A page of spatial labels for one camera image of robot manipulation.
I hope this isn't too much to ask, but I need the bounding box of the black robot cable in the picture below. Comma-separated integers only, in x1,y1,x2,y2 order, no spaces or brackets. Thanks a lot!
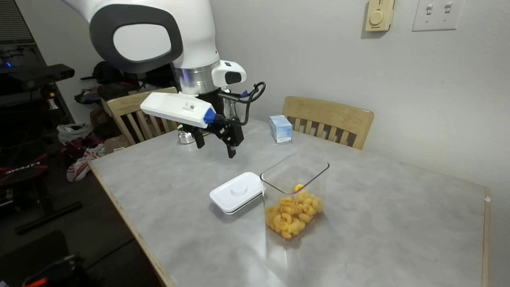
218,80,268,127

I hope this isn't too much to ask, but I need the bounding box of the white light switch plate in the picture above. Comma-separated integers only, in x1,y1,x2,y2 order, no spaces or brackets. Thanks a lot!
411,0,466,32

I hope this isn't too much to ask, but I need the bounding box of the black exercise machine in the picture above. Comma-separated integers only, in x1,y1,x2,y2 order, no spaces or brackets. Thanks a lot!
0,38,85,236

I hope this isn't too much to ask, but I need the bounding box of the red white clothes pile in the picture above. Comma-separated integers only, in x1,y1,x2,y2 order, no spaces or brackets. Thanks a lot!
56,123,132,183

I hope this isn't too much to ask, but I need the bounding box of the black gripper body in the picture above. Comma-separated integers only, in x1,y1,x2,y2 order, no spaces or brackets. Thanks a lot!
199,88,236,119

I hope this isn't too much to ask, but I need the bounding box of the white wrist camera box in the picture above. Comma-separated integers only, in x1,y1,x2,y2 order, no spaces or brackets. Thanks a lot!
139,91,218,129

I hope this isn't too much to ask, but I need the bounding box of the yellow toy object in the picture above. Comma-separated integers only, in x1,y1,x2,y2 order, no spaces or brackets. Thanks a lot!
265,183,325,241

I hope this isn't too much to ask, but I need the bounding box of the small light blue box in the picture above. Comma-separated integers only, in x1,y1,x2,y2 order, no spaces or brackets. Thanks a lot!
268,113,295,145

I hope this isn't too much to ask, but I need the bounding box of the clear plastic food container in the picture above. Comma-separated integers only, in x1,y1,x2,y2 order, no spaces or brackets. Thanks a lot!
258,151,332,244

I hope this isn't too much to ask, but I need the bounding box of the black orange floor item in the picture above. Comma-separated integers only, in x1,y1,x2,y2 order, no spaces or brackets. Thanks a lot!
21,253,88,287

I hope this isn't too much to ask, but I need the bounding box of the light wooden slat-back chair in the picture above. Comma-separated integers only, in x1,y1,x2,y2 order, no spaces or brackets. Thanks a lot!
281,94,376,151
102,89,180,147

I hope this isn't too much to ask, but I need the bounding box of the round silver metal tin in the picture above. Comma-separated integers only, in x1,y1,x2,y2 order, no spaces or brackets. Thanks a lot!
175,129,196,147

